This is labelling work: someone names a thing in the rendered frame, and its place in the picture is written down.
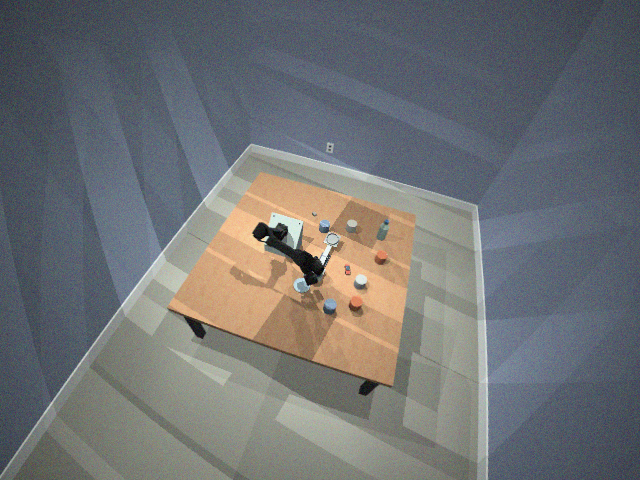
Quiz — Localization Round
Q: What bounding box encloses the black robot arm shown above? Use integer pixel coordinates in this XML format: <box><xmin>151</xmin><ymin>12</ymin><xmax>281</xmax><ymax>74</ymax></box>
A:
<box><xmin>253</xmin><ymin>222</ymin><xmax>325</xmax><ymax>276</ymax></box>

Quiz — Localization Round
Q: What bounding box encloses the orange cylinder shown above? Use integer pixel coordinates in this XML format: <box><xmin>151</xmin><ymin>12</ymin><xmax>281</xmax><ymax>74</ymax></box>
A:
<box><xmin>349</xmin><ymin>296</ymin><xmax>363</xmax><ymax>312</ymax></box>
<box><xmin>375</xmin><ymin>250</ymin><xmax>387</xmax><ymax>265</ymax></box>

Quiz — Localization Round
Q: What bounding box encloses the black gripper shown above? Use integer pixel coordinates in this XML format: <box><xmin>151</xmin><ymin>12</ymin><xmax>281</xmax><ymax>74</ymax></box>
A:
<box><xmin>300</xmin><ymin>267</ymin><xmax>318</xmax><ymax>286</ymax></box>

